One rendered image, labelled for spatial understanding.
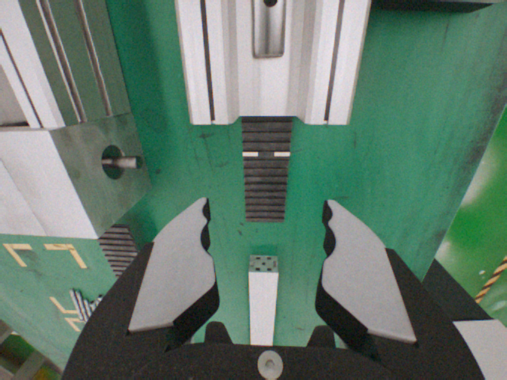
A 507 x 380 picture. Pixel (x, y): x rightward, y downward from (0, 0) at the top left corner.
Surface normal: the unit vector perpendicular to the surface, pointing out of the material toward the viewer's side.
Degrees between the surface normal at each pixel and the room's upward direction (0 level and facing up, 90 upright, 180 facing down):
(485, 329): 90
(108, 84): 90
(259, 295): 0
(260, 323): 0
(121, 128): 90
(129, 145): 90
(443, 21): 0
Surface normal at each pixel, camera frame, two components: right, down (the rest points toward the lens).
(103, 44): 1.00, 0.02
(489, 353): -0.07, -0.89
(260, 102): -0.05, 0.47
